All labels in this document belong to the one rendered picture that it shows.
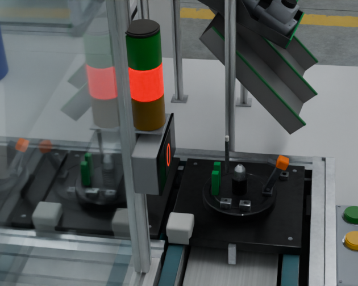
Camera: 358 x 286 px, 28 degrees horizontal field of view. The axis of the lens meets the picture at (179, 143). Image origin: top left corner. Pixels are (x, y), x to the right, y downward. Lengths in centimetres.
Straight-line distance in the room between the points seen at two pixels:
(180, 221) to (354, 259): 31
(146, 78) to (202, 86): 95
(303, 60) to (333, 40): 239
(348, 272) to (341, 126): 61
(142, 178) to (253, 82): 49
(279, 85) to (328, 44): 249
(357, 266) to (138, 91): 50
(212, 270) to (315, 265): 18
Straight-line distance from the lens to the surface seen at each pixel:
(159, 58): 99
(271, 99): 148
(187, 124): 178
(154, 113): 102
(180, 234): 128
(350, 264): 127
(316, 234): 131
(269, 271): 130
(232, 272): 130
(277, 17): 141
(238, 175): 132
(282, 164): 130
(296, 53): 173
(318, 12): 443
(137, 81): 100
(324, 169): 148
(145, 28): 98
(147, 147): 104
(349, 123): 180
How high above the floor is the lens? 184
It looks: 35 degrees down
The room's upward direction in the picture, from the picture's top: 3 degrees counter-clockwise
